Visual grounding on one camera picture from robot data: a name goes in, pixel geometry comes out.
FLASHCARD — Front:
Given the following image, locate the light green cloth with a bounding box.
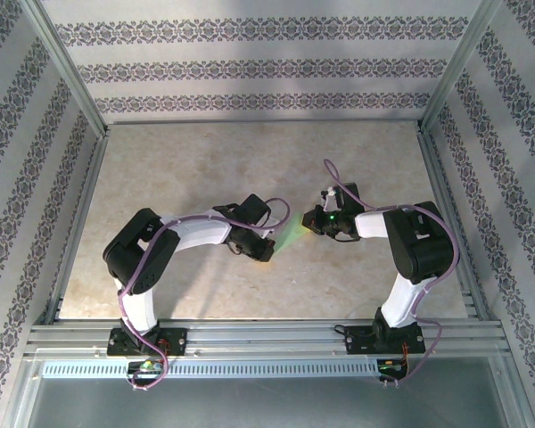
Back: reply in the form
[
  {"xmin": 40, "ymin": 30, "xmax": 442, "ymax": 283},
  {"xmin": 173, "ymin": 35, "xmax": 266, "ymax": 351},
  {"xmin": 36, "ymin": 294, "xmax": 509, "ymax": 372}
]
[{"xmin": 271, "ymin": 213, "xmax": 311, "ymax": 259}]

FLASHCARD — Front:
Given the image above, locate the grey metal sheet panel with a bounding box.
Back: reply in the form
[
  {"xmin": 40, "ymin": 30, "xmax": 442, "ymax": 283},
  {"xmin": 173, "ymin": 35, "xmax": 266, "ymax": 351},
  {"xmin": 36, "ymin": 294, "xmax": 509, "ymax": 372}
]
[{"xmin": 24, "ymin": 377, "xmax": 512, "ymax": 428}]

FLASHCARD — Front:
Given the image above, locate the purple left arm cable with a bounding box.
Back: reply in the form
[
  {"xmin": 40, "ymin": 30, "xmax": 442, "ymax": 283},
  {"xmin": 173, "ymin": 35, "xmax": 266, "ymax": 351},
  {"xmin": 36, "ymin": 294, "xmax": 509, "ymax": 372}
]
[{"xmin": 118, "ymin": 197, "xmax": 292, "ymax": 391}]

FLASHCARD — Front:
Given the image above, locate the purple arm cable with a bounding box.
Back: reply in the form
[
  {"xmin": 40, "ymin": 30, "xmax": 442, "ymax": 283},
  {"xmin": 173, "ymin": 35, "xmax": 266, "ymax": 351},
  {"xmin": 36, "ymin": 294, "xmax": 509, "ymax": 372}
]
[
  {"xmin": 118, "ymin": 197, "xmax": 292, "ymax": 391},
  {"xmin": 323, "ymin": 159, "xmax": 461, "ymax": 389}
]

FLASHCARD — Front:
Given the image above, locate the aluminium mounting rail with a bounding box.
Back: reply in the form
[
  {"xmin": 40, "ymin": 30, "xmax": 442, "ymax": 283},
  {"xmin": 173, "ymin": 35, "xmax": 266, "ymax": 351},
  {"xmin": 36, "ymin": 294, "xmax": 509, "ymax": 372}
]
[{"xmin": 24, "ymin": 318, "xmax": 506, "ymax": 358}]

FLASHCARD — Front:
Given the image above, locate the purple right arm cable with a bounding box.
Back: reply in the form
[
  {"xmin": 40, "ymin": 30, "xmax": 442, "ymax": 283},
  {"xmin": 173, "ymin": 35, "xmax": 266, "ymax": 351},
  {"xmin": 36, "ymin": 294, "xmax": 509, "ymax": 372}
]
[{"xmin": 323, "ymin": 159, "xmax": 461, "ymax": 389}]

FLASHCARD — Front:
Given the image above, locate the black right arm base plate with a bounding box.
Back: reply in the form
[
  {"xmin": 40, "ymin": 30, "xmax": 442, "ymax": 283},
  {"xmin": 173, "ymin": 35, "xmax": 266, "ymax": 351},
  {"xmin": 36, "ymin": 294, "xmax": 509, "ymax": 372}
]
[{"xmin": 345, "ymin": 325, "xmax": 424, "ymax": 356}]

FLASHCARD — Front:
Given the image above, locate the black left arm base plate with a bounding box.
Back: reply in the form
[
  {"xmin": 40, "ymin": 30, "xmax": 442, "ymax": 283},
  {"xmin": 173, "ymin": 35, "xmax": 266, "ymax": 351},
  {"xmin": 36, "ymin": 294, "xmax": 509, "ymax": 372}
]
[{"xmin": 106, "ymin": 327, "xmax": 188, "ymax": 358}]

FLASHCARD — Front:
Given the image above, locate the aluminium side rail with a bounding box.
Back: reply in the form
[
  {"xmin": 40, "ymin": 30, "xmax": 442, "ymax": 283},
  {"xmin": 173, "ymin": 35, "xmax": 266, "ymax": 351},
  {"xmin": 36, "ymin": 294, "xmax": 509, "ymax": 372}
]
[
  {"xmin": 416, "ymin": 131, "xmax": 494, "ymax": 322},
  {"xmin": 43, "ymin": 136, "xmax": 111, "ymax": 325}
]

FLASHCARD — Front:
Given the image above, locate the grey slotted cable duct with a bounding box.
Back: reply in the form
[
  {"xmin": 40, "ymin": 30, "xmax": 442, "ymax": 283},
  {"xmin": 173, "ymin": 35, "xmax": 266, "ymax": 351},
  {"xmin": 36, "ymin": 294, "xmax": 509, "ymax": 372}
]
[{"xmin": 41, "ymin": 359, "xmax": 411, "ymax": 380}]

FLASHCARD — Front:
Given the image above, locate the aluminium frame post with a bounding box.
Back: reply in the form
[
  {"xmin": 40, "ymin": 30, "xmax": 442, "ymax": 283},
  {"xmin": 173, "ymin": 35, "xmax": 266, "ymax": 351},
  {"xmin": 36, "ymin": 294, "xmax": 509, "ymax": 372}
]
[
  {"xmin": 416, "ymin": 0, "xmax": 510, "ymax": 135},
  {"xmin": 20, "ymin": 0, "xmax": 111, "ymax": 142}
]

